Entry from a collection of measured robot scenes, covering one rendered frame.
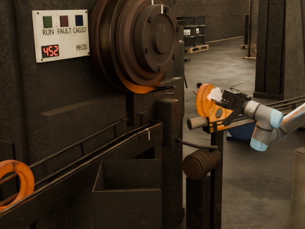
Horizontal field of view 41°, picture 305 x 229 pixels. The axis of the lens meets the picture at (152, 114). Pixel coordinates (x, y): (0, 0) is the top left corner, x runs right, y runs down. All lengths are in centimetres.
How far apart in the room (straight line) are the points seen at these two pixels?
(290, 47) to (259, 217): 221
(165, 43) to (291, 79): 282
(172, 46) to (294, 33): 268
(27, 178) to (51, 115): 26
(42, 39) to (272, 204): 187
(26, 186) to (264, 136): 99
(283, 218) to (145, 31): 153
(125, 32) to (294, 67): 297
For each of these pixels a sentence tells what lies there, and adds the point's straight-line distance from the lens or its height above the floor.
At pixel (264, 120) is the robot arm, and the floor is 78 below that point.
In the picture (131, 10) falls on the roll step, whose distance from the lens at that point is 167.
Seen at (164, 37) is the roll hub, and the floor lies 112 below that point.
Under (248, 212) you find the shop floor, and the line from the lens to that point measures 270.
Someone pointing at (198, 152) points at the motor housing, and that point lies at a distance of 209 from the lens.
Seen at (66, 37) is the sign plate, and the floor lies 114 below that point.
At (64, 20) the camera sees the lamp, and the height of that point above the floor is 120.
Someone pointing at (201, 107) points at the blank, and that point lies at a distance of 186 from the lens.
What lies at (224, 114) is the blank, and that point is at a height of 70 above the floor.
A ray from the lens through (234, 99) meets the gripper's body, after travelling 185.
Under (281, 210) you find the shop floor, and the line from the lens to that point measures 278.
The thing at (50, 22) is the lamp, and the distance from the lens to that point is 156.
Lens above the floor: 124
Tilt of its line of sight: 14 degrees down
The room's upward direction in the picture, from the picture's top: 1 degrees counter-clockwise
